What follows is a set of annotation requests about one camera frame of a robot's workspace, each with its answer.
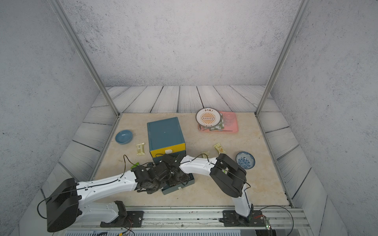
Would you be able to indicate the small blue round plate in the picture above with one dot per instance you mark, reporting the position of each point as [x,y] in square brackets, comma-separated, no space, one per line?
[124,137]

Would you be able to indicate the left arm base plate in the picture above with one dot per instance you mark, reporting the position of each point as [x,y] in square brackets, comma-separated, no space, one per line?
[125,219]

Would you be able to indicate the metal frame post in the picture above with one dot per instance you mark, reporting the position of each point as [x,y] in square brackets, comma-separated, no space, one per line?
[283,54]
[66,24]

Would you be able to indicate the blue white ceramic bowl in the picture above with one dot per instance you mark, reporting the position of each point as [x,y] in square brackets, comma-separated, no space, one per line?
[245,160]

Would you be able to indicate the aluminium mounting rail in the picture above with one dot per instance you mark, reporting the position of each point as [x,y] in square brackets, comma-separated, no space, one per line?
[199,221]

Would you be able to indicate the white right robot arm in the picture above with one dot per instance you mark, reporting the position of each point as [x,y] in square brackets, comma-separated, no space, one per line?
[225,172]

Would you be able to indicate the yellow cookie packet three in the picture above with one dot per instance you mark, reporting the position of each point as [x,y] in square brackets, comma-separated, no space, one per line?
[206,153]

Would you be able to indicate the teal drawer cabinet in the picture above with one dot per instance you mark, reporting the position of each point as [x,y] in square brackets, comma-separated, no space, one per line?
[165,133]

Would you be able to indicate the yellow drawer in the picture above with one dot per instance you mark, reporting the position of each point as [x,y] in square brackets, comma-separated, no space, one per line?
[159,151]

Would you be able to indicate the green cookie packet one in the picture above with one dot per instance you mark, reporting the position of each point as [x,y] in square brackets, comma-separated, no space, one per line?
[135,165]

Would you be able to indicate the teal bottom drawer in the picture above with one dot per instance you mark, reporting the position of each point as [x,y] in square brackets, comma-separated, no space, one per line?
[170,189]

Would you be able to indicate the yellow cookie packet one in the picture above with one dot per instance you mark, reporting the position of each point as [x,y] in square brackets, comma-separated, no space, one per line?
[140,149]

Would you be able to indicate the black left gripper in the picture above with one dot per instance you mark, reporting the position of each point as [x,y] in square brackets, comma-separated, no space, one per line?
[165,180]

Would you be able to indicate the yellow cookie packet two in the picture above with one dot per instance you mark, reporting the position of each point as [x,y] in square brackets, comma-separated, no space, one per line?
[219,148]

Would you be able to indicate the left metal frame post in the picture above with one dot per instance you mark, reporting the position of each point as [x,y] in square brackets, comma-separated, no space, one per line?
[66,24]

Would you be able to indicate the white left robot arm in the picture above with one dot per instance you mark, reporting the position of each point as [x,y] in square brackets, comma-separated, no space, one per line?
[74,202]

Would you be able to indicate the white orange patterned plate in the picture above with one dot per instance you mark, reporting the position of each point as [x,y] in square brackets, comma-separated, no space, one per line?
[208,117]

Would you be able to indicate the pink plastic tray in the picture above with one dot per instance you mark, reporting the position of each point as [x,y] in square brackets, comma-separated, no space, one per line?
[228,124]

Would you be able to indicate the right metal frame post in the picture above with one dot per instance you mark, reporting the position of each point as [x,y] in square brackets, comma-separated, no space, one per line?
[283,54]

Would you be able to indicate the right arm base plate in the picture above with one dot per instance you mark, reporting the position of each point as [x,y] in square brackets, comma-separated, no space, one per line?
[231,219]

